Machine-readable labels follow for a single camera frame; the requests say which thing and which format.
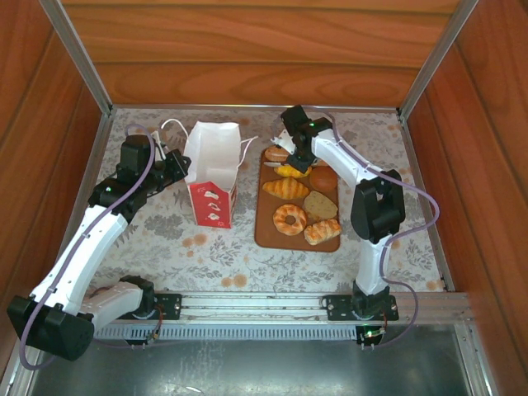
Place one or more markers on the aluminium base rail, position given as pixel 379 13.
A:
pixel 255 305

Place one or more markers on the grey metal sheet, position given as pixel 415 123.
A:
pixel 247 371

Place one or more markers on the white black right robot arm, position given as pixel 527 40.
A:
pixel 342 161

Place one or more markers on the brown cutting board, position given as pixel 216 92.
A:
pixel 268 239

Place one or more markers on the fake glazed donut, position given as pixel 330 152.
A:
pixel 280 218

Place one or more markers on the aluminium back edge rail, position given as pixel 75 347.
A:
pixel 247 107

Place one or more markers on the fake tan bread slice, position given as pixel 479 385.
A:
pixel 321 205

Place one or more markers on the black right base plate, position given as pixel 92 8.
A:
pixel 340 307

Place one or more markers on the fake round brown bun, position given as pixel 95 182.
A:
pixel 323 179

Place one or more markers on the floral table mat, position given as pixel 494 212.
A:
pixel 165 247

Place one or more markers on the red white paper bag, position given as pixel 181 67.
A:
pixel 212 198

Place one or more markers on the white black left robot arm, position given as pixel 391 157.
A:
pixel 82 243

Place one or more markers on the aluminium frame post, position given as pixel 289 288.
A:
pixel 437 49
pixel 74 49

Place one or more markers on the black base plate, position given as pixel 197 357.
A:
pixel 169 305
pixel 340 307

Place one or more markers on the fake croissant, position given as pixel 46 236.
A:
pixel 286 188

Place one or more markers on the fake striped twisted pastry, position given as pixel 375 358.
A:
pixel 322 232

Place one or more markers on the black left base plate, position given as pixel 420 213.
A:
pixel 169 305

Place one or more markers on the fake yellow bread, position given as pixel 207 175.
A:
pixel 286 171

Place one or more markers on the aluminium table edge rail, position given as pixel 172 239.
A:
pixel 91 156
pixel 413 156

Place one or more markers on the fake small reddish bread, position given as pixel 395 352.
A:
pixel 276 154

